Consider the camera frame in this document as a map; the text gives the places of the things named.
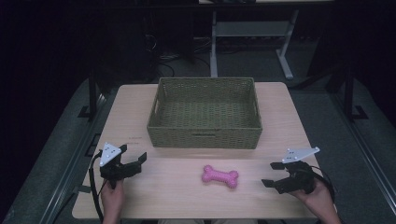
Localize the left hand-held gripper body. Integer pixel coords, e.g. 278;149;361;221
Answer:
98;142;127;189

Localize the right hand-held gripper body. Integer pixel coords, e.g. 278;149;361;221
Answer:
281;147;320;194

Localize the pink bone dog toy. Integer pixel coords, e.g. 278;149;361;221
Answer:
201;164;240;189

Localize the green woven basket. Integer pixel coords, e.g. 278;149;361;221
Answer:
147;77;263;150

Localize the person's right hand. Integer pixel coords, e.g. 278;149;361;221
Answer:
289;178;334;217

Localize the person's left hand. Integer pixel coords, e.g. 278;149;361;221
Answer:
100;179;126;217

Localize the black metal stand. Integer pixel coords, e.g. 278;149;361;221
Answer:
342;66;370;123
78;70;100;121

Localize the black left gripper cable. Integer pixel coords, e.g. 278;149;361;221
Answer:
88;150;106;224

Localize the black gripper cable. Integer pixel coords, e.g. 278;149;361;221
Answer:
88;150;106;224
310;165;336;202

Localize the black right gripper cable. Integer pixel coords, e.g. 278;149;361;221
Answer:
310;165;336;202

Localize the grey metal rail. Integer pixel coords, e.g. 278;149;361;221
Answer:
38;91;110;224
329;92;396;217

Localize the bundle of floor cables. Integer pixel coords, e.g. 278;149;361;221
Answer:
144;31;213;74

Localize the grey metal table frame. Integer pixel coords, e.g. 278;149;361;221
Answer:
209;8;301;80

